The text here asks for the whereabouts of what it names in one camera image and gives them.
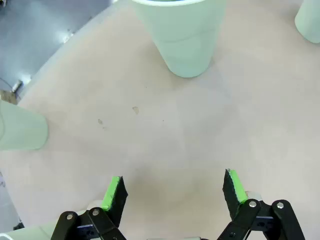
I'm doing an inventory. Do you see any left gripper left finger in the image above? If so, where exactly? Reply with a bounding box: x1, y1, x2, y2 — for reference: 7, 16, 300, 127
51, 175, 130, 240

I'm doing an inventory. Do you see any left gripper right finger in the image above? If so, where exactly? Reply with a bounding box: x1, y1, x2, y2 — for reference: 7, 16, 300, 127
217, 168, 307, 240

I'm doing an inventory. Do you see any pale green plastic cup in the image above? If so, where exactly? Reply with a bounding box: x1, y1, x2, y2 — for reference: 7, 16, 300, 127
0, 99, 49, 152
131, 0, 227, 78
294, 0, 320, 45

